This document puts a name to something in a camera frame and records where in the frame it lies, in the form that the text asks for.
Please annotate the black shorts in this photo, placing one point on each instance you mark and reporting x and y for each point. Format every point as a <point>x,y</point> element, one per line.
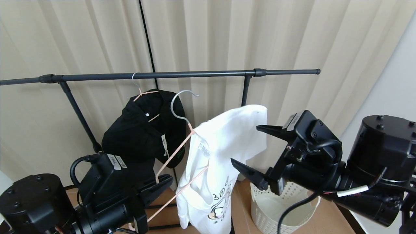
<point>136,136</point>

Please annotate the white laundry basket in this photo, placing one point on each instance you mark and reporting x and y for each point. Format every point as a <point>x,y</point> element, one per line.
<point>269,211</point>

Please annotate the beige curtain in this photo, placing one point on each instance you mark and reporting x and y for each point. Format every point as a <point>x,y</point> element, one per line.
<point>48,39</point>
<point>260,32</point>

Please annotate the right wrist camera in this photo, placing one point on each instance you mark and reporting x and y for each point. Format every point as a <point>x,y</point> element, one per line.
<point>312,133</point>

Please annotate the black clothes rack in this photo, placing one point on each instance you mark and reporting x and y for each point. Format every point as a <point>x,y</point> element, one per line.
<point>195,74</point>

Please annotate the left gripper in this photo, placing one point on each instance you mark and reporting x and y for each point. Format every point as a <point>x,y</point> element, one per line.
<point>110,221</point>

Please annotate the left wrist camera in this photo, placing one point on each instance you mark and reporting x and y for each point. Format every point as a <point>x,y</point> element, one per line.
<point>97,182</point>

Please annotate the pink clothes hanger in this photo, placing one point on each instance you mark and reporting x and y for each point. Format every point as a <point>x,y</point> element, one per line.
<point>175,154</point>
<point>145,93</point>

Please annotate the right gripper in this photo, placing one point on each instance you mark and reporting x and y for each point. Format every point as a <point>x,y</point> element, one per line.
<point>302,178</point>

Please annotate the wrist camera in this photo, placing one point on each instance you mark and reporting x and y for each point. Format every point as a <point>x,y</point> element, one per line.
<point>312,133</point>
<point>97,182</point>

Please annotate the white printed shirt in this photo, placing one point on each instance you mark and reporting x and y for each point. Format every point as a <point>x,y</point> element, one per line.
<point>227,139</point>

